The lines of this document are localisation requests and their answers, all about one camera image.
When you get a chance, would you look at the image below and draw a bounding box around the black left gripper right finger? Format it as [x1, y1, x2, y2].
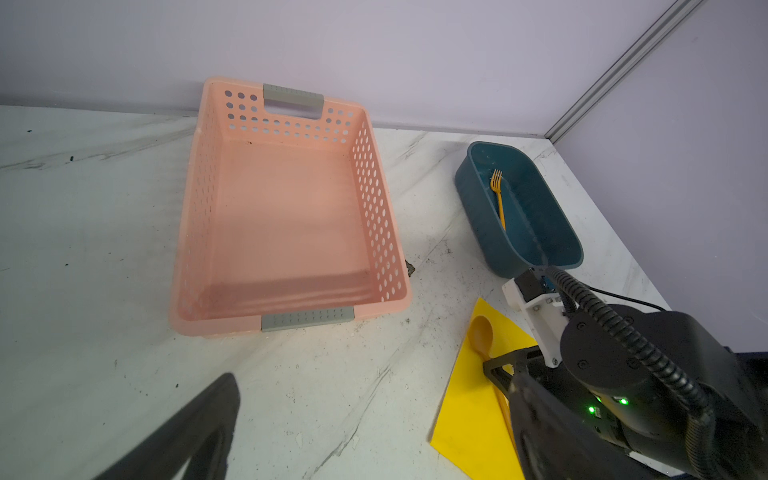
[509, 373, 657, 479]

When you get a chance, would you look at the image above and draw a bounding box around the yellow plastic fork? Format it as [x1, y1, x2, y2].
[490, 169, 506, 230]

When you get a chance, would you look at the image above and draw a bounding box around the teal oval plastic tub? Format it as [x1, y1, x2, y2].
[455, 141, 584, 279]

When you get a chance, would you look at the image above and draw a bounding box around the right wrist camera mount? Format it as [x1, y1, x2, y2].
[502, 270, 569, 368]

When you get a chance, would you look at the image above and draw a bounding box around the pink perforated plastic basket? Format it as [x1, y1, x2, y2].
[168, 77, 412, 336]

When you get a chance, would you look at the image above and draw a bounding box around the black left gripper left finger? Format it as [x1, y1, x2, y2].
[97, 373, 240, 479]

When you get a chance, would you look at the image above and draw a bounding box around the aluminium frame post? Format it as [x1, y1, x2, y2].
[544, 0, 705, 143]

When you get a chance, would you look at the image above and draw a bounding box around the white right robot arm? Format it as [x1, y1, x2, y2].
[470, 266, 767, 479]

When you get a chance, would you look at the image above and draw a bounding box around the yellow plastic spoon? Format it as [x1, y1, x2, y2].
[469, 316, 515, 445]

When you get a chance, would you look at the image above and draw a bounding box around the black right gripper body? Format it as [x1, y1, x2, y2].
[483, 347, 636, 479]

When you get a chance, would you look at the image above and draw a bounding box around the yellow paper napkin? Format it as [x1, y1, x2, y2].
[430, 297, 539, 480]

